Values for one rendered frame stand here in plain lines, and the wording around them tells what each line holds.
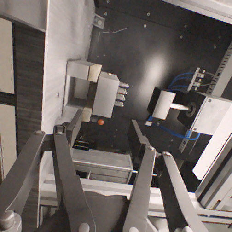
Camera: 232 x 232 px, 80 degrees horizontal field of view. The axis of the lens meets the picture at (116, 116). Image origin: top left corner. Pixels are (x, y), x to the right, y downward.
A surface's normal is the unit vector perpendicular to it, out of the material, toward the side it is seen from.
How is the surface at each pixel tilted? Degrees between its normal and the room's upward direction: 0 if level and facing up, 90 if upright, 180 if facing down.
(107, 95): 90
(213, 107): 90
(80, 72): 90
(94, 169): 90
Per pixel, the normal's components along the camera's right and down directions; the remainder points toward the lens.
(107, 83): 0.05, 0.39
